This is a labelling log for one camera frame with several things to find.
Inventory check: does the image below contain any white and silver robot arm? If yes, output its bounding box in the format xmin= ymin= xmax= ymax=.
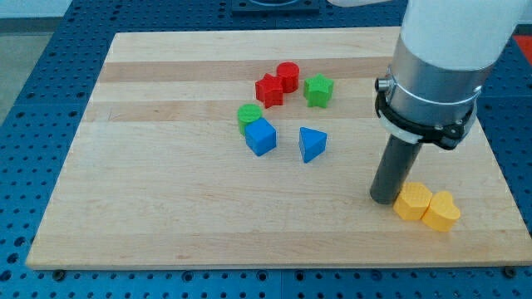
xmin=375 ymin=0 xmax=531 ymax=150

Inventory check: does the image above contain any red star block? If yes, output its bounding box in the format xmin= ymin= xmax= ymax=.
xmin=255 ymin=73 xmax=283 ymax=109

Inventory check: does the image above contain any green star block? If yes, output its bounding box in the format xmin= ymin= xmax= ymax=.
xmin=303 ymin=73 xmax=334 ymax=108

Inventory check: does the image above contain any blue cube block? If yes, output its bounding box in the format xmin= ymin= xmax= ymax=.
xmin=244 ymin=118 xmax=277 ymax=156

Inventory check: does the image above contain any green cylinder block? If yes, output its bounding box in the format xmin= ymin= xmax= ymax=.
xmin=237 ymin=104 xmax=263 ymax=135

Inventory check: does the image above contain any blue triangle block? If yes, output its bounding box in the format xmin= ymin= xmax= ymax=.
xmin=298 ymin=127 xmax=328 ymax=163

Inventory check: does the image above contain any wooden board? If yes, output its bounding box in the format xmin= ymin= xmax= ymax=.
xmin=26 ymin=27 xmax=531 ymax=270

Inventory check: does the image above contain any red cylinder block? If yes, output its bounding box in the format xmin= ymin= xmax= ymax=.
xmin=276 ymin=61 xmax=300 ymax=93

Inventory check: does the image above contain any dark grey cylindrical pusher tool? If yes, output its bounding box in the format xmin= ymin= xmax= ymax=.
xmin=370 ymin=135 xmax=422 ymax=205

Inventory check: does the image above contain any yellow hexagon block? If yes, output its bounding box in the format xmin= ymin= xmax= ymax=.
xmin=392 ymin=182 xmax=433 ymax=221

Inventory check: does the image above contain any yellow heart block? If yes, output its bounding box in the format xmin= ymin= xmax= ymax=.
xmin=421 ymin=191 xmax=461 ymax=233

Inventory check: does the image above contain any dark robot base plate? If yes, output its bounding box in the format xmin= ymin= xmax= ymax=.
xmin=229 ymin=0 xmax=320 ymax=15

